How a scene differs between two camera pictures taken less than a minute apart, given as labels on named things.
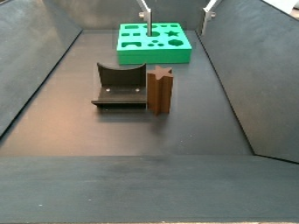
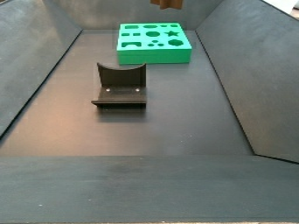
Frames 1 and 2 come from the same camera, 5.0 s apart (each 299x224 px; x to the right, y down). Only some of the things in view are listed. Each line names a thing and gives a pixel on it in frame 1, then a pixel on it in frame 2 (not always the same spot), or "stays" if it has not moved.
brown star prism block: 159,89 → 175,4
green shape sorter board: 167,46 stays
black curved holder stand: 123,87 stays
